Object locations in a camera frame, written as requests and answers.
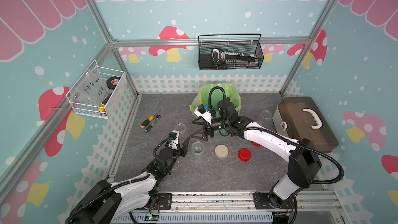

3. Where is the socket wrench set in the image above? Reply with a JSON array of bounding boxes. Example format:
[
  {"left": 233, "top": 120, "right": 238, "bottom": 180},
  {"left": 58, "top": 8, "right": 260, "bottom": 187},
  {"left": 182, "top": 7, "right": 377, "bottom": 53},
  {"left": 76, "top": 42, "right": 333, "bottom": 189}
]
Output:
[{"left": 210, "top": 48, "right": 259, "bottom": 68}]

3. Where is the peanut jar beige lid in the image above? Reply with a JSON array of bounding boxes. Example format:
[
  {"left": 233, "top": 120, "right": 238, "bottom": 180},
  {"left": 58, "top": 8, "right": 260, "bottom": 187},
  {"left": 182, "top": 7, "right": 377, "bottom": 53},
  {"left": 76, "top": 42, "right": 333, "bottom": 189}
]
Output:
[{"left": 191, "top": 141, "right": 205, "bottom": 158}]

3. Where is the clear wall bin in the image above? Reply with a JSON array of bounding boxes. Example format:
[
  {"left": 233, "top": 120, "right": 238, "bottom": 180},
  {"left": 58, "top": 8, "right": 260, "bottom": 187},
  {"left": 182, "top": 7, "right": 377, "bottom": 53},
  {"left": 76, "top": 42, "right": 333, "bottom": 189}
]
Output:
[{"left": 66, "top": 60, "right": 129, "bottom": 119}]

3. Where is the yellow black screwdriver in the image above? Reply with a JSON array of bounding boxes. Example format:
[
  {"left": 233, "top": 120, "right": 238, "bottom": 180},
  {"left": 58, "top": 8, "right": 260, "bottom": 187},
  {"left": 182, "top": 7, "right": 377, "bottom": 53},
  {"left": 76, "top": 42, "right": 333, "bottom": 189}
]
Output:
[{"left": 140, "top": 110, "right": 161, "bottom": 129}]

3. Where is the yellow utility knife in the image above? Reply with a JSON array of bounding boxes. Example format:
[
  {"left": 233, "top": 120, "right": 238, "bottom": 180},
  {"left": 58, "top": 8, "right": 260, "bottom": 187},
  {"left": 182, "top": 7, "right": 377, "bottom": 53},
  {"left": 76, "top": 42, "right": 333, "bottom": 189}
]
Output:
[{"left": 98, "top": 94, "right": 111, "bottom": 113}]

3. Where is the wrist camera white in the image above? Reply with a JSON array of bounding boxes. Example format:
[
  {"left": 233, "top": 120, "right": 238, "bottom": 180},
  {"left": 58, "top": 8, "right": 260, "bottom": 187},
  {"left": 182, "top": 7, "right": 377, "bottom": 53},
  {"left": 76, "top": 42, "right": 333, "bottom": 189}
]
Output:
[
  {"left": 194, "top": 104, "right": 216, "bottom": 125},
  {"left": 166, "top": 130, "right": 180, "bottom": 150}
]

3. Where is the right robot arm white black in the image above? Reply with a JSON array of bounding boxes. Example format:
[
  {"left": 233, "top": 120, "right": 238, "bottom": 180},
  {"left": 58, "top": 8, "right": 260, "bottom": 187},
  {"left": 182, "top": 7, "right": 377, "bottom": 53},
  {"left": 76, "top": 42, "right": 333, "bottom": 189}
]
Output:
[{"left": 194, "top": 86, "right": 344, "bottom": 209}]

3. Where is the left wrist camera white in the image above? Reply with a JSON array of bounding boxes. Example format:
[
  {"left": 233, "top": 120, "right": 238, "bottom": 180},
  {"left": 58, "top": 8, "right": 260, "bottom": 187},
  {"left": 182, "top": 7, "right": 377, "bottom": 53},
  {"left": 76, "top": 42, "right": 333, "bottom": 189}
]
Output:
[{"left": 166, "top": 130, "right": 180, "bottom": 150}]

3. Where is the black tape roll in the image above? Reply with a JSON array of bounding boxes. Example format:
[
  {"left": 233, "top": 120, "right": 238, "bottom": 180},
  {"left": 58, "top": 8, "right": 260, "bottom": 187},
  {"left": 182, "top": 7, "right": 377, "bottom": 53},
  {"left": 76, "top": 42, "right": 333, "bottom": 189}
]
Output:
[{"left": 106, "top": 76, "right": 121, "bottom": 91}]

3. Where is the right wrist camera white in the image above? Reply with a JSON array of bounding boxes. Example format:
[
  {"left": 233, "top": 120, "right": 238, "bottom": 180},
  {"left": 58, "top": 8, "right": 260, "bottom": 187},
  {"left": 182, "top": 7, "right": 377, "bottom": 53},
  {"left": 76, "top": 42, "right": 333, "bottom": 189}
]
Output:
[{"left": 194, "top": 104, "right": 216, "bottom": 125}]

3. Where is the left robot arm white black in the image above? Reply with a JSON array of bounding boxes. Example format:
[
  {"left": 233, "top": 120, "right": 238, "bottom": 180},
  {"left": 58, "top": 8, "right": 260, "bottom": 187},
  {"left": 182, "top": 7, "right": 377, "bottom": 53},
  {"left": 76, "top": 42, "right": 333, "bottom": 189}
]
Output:
[{"left": 65, "top": 131, "right": 190, "bottom": 224}]

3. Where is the green plastic bin liner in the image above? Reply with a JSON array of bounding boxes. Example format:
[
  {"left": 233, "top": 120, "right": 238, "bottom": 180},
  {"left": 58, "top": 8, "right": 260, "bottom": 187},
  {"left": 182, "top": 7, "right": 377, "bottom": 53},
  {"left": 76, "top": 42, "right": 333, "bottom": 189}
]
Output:
[{"left": 189, "top": 83, "right": 241, "bottom": 117}]

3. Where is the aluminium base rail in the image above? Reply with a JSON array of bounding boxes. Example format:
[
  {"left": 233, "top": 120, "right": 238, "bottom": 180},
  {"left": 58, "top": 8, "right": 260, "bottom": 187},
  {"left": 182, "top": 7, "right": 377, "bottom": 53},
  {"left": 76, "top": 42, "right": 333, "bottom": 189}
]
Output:
[{"left": 114, "top": 190, "right": 347, "bottom": 224}]

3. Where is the peanut jar red lid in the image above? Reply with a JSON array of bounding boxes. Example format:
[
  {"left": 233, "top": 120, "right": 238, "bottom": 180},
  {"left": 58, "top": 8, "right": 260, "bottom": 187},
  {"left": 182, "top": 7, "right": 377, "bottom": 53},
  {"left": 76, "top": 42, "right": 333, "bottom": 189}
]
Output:
[
  {"left": 259, "top": 110, "right": 272, "bottom": 126},
  {"left": 173, "top": 123, "right": 187, "bottom": 136}
]

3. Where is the brown lidded tool box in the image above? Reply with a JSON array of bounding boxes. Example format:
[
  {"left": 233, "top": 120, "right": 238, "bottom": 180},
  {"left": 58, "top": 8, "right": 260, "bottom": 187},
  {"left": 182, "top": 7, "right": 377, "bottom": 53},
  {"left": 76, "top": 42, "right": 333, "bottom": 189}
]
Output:
[{"left": 273, "top": 97, "right": 339, "bottom": 154}]

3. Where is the black wire mesh basket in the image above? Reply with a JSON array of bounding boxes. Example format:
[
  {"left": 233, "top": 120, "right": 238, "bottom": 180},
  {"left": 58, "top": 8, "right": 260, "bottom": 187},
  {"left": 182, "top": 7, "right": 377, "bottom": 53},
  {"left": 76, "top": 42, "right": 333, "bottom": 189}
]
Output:
[{"left": 198, "top": 34, "right": 264, "bottom": 70}]

